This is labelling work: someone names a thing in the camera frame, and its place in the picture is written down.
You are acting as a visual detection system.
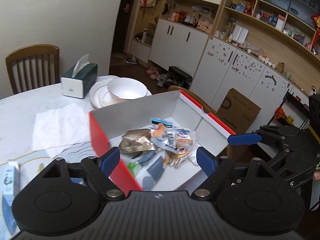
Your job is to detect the orange blue snack packet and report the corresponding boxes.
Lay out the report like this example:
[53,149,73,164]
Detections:
[150,118,177,153]

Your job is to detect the white storage cabinets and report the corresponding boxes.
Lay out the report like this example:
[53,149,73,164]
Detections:
[130,20,308,131]

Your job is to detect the red white cardboard box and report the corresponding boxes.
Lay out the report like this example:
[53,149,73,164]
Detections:
[89,90,235,195]

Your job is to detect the wooden chair beside box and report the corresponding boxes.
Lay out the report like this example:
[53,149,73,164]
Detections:
[168,85,217,117]

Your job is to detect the white paper towel sheet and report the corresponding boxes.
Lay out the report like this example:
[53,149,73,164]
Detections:
[33,103,89,151]

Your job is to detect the wooden chair behind table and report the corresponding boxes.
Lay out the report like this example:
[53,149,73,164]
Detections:
[5,44,60,94]

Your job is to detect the light blue herbal oil box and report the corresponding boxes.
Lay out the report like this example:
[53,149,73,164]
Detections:
[2,160,20,239]

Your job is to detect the brown cartoon snack packet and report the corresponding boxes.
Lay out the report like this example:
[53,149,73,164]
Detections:
[168,148,190,167]

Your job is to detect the brown cardboard carton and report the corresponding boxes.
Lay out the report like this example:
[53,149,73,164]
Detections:
[217,88,261,134]

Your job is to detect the green tissue box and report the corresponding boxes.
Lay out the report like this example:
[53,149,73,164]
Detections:
[61,54,98,99]

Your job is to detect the grey socks clear packet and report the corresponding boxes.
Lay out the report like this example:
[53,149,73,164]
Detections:
[125,149,168,191]

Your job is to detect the person right hand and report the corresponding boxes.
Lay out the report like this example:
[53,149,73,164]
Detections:
[313,170,320,181]

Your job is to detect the black shoe rack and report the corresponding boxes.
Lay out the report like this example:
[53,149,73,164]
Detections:
[164,66,193,89]

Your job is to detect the white bowl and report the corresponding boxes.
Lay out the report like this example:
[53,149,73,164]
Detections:
[108,77,148,100]

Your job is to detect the white plate stack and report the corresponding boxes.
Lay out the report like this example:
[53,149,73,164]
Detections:
[89,79,152,109]

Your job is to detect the round bread snack packet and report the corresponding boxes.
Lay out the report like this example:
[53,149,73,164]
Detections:
[175,127,196,151]

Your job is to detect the gold foil snack packet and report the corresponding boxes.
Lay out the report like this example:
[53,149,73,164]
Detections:
[118,128,158,154]

